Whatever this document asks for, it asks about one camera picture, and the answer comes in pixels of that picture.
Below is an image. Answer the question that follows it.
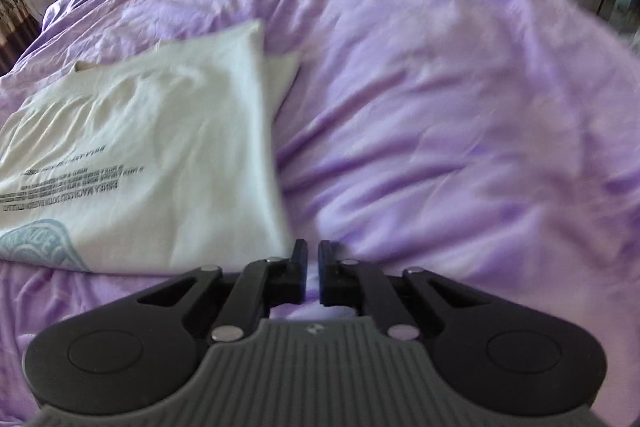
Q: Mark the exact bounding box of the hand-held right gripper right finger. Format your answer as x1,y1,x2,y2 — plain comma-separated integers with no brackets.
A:
318,239,482,342

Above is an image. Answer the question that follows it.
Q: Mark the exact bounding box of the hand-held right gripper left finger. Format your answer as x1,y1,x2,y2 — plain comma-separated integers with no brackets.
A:
135,238,309,342

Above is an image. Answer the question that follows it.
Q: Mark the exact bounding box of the white printed sweatshirt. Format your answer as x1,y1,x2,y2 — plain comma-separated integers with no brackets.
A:
0,19,304,274

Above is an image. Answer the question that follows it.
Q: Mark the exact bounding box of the purple bed cover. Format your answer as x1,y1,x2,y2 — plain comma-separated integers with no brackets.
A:
0,0,640,427

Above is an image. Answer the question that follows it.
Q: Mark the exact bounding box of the brown patterned curtain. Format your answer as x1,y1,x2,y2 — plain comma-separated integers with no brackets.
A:
0,0,42,78

